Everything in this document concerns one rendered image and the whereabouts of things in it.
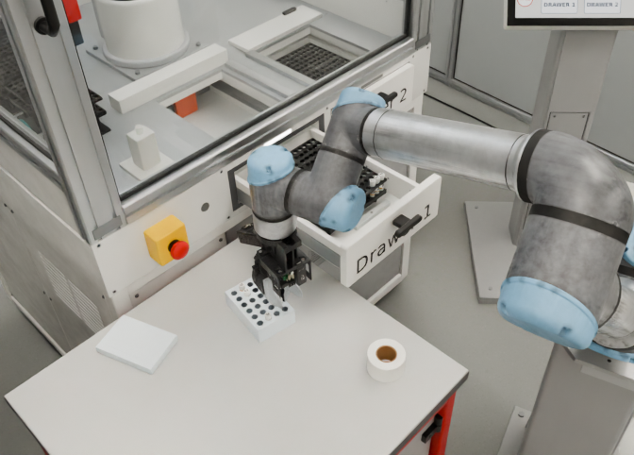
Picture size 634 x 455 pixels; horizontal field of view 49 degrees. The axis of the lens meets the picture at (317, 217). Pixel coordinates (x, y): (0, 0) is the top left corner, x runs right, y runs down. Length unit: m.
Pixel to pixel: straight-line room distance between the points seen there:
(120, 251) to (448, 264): 1.46
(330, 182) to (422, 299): 1.41
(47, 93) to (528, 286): 0.76
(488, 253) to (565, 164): 1.73
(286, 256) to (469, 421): 1.10
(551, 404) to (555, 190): 0.94
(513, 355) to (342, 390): 1.13
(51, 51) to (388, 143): 0.52
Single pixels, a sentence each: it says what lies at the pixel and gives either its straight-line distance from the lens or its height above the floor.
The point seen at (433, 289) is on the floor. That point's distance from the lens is 2.46.
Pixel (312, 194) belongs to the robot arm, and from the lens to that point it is 1.06.
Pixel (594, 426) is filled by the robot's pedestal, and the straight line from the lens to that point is 1.74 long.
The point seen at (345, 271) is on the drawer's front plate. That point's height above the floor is 0.87.
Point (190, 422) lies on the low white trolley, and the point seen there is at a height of 0.76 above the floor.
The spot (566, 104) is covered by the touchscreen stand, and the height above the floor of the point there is 0.65.
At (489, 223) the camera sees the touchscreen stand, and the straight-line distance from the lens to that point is 2.68.
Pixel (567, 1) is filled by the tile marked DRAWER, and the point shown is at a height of 1.01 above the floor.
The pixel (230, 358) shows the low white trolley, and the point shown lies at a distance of 1.33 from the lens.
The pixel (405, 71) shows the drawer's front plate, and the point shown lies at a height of 0.93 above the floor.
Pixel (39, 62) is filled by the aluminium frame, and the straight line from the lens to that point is 1.13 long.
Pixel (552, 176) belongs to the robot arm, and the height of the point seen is 1.31.
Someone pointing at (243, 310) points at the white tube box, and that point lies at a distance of 1.35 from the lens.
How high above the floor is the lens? 1.82
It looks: 42 degrees down
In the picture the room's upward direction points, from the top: 2 degrees counter-clockwise
